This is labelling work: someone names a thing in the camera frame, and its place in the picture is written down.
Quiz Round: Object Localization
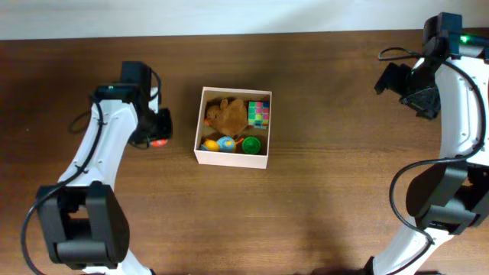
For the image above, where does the red white ball toy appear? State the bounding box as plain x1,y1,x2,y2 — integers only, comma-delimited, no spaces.
149,139,168,147

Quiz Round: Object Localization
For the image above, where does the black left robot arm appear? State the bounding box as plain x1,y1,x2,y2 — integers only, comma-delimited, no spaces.
30,61,173,274

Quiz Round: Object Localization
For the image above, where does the brown plush chicken toy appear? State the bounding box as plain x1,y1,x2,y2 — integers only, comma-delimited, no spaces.
205,99,248,137

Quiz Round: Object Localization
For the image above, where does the green lattice ball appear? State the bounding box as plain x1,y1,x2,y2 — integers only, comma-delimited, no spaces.
241,137,261,155

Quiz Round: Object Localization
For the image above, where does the pink cardboard box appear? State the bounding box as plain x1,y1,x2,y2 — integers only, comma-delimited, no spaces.
193,86,272,169

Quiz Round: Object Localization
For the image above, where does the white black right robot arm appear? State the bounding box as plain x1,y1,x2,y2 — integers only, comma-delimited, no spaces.
363,12,488,274

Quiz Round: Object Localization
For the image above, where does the colourful puzzle cube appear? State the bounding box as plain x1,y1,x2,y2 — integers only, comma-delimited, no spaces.
248,101,270,130

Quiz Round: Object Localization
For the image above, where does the orange blue duck toy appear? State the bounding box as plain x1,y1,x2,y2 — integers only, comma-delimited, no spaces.
199,136,244,153

